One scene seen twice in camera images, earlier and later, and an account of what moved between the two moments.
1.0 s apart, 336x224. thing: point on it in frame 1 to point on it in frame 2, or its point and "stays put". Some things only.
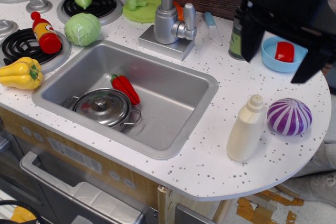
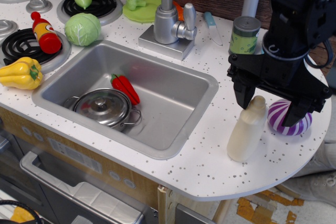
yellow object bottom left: x=21 y=215 stays put
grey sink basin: x=174 y=94 stays put
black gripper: x=303 y=10 to x=283 y=67
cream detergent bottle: x=247 y=130 stays put
